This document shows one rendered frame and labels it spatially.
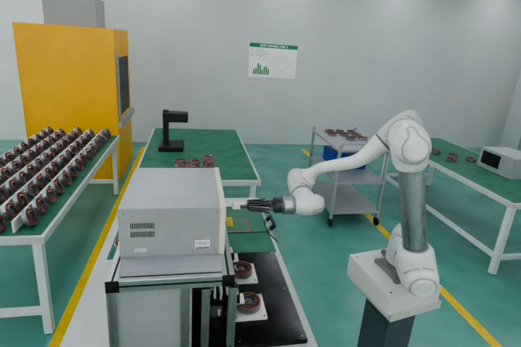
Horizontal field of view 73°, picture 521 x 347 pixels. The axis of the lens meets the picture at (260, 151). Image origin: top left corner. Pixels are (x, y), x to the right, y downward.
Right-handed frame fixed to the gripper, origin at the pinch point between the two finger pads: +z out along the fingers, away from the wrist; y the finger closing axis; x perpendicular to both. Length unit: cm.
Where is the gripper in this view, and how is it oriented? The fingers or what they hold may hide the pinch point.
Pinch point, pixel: (239, 205)
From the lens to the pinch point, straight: 168.9
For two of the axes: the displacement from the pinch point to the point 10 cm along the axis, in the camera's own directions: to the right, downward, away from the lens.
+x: 0.7, -9.5, -2.9
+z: -9.8, -0.1, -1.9
